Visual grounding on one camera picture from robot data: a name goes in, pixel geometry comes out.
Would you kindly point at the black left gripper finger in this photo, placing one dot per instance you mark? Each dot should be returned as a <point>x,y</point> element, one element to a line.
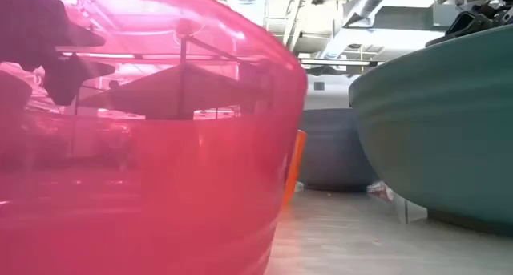
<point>66,80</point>
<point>32,26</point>

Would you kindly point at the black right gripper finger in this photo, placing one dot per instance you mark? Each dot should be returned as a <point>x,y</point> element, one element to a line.
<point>467,24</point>

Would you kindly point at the turquoise plastic bowl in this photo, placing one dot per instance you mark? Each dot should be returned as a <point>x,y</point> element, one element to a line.
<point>441,138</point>

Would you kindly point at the large blue-grey plastic bowl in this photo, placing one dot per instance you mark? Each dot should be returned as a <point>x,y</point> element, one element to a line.
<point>332,150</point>

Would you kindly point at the long ceiling light strip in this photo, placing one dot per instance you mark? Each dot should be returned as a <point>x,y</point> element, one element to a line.
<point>340,62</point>

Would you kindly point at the white ceiling beam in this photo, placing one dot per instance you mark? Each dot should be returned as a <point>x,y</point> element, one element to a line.
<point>294,14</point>

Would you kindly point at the magenta plastic bowl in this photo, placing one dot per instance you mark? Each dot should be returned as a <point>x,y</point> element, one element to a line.
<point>200,207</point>

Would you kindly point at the red plastic bowl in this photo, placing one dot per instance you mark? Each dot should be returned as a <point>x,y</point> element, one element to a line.
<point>296,162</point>

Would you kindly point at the silver ventilation duct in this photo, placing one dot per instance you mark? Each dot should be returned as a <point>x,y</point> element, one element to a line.
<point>368,2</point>

